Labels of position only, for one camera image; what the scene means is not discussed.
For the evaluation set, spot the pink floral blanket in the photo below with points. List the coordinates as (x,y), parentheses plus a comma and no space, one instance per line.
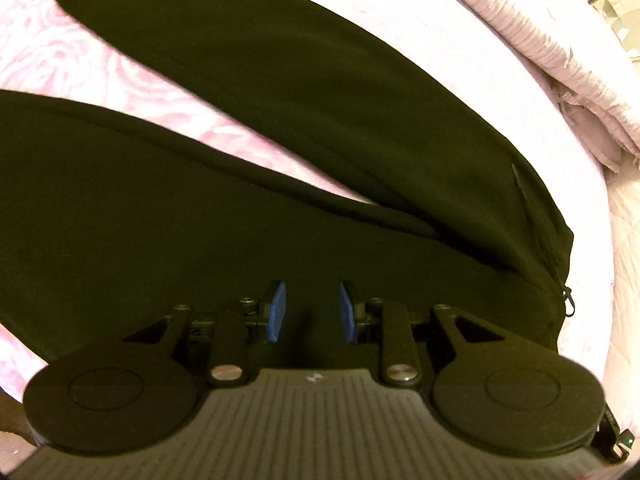
(75,60)

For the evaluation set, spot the black pants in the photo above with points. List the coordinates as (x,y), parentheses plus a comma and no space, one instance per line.
(300,110)

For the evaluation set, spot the white ruffled duvet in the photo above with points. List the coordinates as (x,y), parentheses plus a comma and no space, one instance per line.
(575,60)

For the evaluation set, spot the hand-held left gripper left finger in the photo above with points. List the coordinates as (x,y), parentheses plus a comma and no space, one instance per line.
(276,310)

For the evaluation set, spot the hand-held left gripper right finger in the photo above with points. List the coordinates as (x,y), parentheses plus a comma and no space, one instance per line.
(348,312)

